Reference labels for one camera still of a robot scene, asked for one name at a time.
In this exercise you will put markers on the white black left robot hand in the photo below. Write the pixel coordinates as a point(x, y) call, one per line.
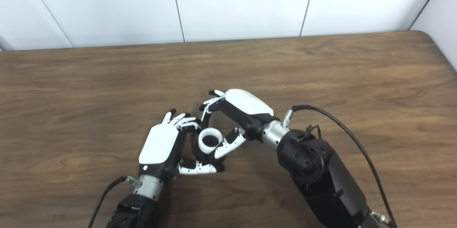
point(160, 146)

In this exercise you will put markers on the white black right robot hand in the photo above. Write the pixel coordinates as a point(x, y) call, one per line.
point(246, 105)

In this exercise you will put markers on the round black plastic part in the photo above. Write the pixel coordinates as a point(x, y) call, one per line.
point(201, 156)

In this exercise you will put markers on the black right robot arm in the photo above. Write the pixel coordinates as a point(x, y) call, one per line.
point(321, 178)

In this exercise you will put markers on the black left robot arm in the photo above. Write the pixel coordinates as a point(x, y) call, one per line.
point(139, 210)

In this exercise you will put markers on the grey wall corner post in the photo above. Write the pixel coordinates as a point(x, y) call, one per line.
point(5, 44)

